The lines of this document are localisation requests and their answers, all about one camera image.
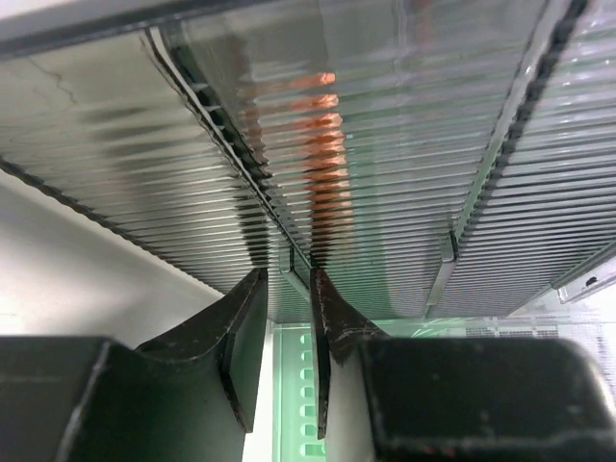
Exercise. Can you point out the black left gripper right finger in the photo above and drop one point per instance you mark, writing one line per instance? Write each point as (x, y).
(336, 328)

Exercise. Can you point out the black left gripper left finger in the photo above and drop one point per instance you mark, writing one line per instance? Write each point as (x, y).
(202, 391)

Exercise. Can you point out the clear drawer storage box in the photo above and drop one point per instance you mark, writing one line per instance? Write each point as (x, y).
(437, 159)

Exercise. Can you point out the orange translucent highlighter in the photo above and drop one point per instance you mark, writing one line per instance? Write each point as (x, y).
(325, 171)

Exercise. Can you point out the green file organizer rack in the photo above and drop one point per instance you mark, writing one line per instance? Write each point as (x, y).
(294, 390)

